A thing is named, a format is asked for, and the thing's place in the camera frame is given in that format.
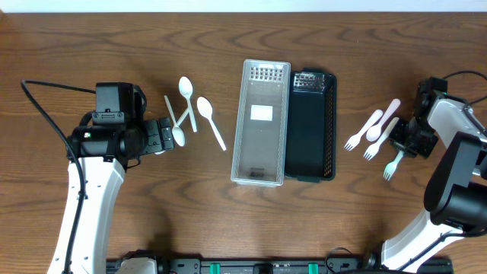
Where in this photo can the white plastic spoon, upright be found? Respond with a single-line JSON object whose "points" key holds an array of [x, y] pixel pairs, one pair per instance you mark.
{"points": [[186, 90]]}

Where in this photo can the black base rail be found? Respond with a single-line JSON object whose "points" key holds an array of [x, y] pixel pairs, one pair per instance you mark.
{"points": [[331, 264]]}

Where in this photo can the white plastic spoon, rightmost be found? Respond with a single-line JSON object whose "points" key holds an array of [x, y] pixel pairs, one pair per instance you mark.
{"points": [[205, 109]]}

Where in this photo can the white plastic fork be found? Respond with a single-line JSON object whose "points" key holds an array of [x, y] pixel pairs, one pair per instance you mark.
{"points": [[374, 148]]}

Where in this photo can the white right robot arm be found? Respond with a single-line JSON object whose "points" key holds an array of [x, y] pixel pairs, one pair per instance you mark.
{"points": [[454, 206]]}

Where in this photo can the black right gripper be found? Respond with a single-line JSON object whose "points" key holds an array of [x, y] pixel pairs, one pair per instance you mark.
{"points": [[412, 138]]}

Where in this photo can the white plastic spoon, crossed lower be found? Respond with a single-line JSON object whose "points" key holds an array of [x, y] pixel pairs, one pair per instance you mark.
{"points": [[179, 122]]}

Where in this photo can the clear plastic basket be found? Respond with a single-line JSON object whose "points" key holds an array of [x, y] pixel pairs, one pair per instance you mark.
{"points": [[262, 116]]}

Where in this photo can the pink plastic spoon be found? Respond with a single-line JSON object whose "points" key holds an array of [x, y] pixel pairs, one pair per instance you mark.
{"points": [[375, 131]]}

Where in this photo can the mint green plastic fork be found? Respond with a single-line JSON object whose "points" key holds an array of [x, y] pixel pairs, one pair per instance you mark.
{"points": [[392, 166]]}

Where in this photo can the black plastic basket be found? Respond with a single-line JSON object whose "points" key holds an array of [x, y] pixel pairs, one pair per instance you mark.
{"points": [[310, 154]]}

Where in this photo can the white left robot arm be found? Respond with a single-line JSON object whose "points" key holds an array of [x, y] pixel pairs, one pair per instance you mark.
{"points": [[103, 180]]}

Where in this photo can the white plastic spoon, small bowl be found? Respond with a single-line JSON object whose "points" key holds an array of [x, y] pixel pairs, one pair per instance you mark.
{"points": [[178, 134]]}

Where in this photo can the pale pink plastic fork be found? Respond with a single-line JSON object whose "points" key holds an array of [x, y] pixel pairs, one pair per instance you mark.
{"points": [[356, 138]]}

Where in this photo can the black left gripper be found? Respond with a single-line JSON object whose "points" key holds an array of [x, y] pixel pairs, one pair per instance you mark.
{"points": [[164, 134]]}

